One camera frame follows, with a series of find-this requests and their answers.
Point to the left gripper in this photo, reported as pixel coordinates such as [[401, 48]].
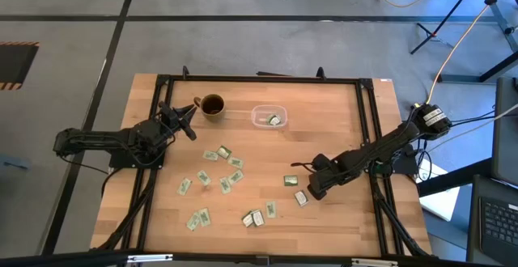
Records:
[[172, 121]]

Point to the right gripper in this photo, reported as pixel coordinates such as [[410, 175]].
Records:
[[325, 174]]

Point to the pale green sweetener packet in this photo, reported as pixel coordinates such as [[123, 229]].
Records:
[[204, 177], [225, 185], [193, 221], [210, 155], [271, 209], [184, 186], [236, 162], [235, 176], [205, 217]]

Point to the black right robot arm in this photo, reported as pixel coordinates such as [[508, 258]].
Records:
[[384, 142]]

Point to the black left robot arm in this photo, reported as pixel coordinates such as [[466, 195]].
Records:
[[97, 139]]

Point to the brown teal ceramic mug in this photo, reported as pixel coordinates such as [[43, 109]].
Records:
[[212, 107]]

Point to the clear plastic container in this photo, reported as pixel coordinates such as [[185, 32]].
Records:
[[259, 121]]

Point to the white sheet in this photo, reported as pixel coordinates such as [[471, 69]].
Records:
[[441, 202]]

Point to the hazard-striped floor hatch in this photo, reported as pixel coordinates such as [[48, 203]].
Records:
[[16, 64]]

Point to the blue-grey floor object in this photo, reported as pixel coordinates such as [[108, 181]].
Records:
[[14, 164]]

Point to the black laptop keyboard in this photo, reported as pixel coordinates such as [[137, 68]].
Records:
[[499, 226]]

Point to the grey panel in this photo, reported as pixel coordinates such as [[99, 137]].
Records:
[[506, 137]]

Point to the black tripod stand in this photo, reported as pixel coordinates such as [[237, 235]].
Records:
[[446, 15]]

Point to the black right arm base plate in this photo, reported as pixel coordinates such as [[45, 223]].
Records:
[[404, 166]]

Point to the black aluminium table frame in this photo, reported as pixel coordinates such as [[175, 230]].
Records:
[[263, 79]]

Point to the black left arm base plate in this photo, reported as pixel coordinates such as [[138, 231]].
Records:
[[121, 164]]

